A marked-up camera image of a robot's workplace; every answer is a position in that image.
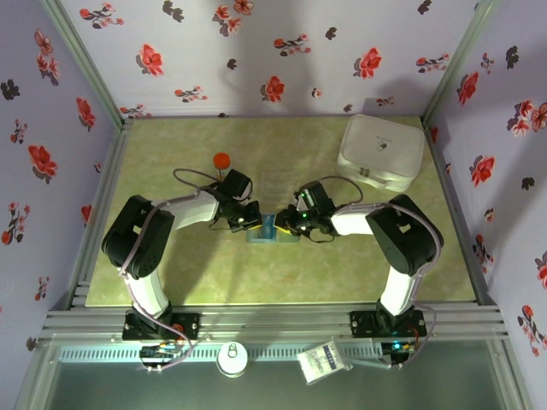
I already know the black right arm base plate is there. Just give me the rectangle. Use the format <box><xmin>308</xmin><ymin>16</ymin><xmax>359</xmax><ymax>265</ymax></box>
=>
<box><xmin>349</xmin><ymin>309</ymin><xmax>427</xmax><ymax>339</ymax></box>

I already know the white plastic container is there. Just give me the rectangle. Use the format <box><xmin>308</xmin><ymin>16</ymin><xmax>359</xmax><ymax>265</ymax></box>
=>
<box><xmin>335</xmin><ymin>114</ymin><xmax>426</xmax><ymax>193</ymax></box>

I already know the aluminium side frame rail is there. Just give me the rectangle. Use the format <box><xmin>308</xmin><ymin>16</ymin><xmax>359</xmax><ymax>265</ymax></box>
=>
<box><xmin>68</xmin><ymin>118</ymin><xmax>134</xmax><ymax>311</ymax></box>
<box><xmin>421</xmin><ymin>114</ymin><xmax>501</xmax><ymax>308</ymax></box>

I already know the long aluminium frame rail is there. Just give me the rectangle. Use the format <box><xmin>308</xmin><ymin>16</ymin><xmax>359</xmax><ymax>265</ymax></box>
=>
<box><xmin>37</xmin><ymin>302</ymin><xmax>512</xmax><ymax>343</ymax></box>

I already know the purple-grey right arm cable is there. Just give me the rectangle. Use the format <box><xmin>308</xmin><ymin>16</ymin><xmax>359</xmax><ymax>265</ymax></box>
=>
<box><xmin>318</xmin><ymin>174</ymin><xmax>445</xmax><ymax>369</ymax></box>

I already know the silver tin can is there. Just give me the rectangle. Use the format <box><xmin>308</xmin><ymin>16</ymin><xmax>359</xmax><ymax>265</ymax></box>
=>
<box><xmin>215</xmin><ymin>341</ymin><xmax>250</xmax><ymax>379</ymax></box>

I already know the grey slotted cable duct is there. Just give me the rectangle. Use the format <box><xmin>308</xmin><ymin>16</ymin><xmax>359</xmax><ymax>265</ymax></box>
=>
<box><xmin>57</xmin><ymin>343</ymin><xmax>385</xmax><ymax>363</ymax></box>

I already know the purple-grey arm cable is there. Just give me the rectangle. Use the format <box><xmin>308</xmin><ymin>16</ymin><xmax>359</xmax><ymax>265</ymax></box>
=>
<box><xmin>318</xmin><ymin>174</ymin><xmax>445</xmax><ymax>369</ymax></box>
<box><xmin>117</xmin><ymin>167</ymin><xmax>226</xmax><ymax>372</ymax></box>

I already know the aluminium corner post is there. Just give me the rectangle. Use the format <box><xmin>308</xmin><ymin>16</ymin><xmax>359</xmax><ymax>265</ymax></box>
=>
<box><xmin>38</xmin><ymin>0</ymin><xmax>129</xmax><ymax>129</ymax></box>
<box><xmin>421</xmin><ymin>0</ymin><xmax>503</xmax><ymax>125</ymax></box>

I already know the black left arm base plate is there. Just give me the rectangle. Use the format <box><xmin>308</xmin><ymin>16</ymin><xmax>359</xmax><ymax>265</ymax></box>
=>
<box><xmin>121</xmin><ymin>310</ymin><xmax>202</xmax><ymax>343</ymax></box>

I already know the blue red small packet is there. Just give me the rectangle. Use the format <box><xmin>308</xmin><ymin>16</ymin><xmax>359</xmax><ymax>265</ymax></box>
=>
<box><xmin>258</xmin><ymin>214</ymin><xmax>276</xmax><ymax>240</ymax></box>

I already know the clear plastic box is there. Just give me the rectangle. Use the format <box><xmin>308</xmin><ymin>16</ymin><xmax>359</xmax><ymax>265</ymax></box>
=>
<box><xmin>244</xmin><ymin>212</ymin><xmax>301</xmax><ymax>246</ymax></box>

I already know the purple-grey left arm cable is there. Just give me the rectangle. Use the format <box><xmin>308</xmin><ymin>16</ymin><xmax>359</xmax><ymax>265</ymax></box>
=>
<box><xmin>117</xmin><ymin>167</ymin><xmax>226</xmax><ymax>372</ymax></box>

